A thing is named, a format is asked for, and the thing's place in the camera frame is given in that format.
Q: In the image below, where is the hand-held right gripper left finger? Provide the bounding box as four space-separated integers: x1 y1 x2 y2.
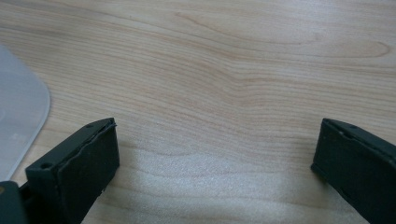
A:
19 117 120 224

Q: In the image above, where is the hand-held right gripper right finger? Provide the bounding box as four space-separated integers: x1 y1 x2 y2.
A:
310 118 396 224

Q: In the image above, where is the translucent white plastic sheet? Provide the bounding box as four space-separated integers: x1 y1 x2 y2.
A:
0 43 51 183

